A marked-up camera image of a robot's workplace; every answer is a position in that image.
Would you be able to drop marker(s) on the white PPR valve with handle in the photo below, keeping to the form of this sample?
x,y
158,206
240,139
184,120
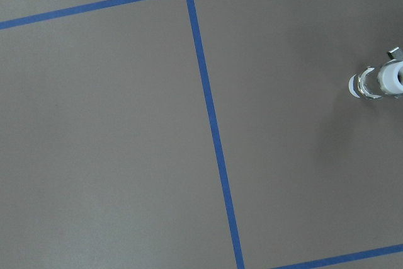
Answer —
x,y
376,82

